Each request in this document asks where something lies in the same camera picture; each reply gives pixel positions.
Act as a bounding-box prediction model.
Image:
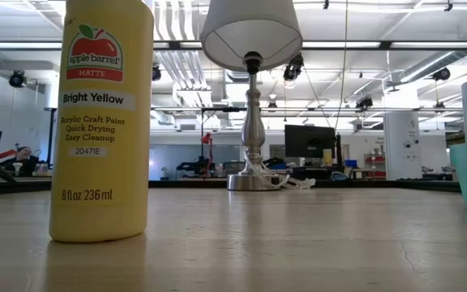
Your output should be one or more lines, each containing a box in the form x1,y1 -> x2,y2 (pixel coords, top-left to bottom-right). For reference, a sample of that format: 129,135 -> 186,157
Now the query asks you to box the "black equipment stand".
194,105 -> 247,179

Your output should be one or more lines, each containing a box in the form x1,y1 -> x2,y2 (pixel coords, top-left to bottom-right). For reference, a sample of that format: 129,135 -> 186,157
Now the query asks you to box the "black ceiling camera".
431,67 -> 452,82
354,96 -> 375,111
8,70 -> 28,89
282,53 -> 304,82

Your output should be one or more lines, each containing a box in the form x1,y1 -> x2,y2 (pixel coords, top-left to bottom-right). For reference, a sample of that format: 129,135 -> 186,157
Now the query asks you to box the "black horizontal rig beam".
0,39 -> 467,52

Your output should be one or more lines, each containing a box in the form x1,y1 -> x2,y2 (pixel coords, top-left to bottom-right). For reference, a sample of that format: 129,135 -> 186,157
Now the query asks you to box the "large yellow paint bottle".
49,0 -> 155,243

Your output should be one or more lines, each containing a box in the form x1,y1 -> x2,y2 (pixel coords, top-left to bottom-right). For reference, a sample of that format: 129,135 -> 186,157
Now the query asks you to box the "black upright post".
43,106 -> 58,174

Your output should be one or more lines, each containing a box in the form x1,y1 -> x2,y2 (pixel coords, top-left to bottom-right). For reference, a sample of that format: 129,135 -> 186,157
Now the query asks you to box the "silver table lamp white shade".
199,0 -> 303,191

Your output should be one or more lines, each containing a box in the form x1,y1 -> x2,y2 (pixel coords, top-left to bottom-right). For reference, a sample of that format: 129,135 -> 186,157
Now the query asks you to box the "white round column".
383,111 -> 423,181

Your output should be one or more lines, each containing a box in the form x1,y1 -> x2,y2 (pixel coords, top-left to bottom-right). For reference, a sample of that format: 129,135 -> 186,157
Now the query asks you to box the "black background monitor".
285,124 -> 336,159

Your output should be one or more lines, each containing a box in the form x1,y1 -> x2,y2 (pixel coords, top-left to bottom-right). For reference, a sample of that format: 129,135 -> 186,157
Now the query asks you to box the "red shelf rack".
364,152 -> 388,179

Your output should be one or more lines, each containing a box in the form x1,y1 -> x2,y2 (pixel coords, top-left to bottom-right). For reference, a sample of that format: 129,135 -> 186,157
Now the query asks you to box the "person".
0,145 -> 41,178

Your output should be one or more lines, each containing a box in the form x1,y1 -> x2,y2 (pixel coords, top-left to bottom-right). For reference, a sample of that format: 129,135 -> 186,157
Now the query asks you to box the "clear lamp power cord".
242,152 -> 316,191

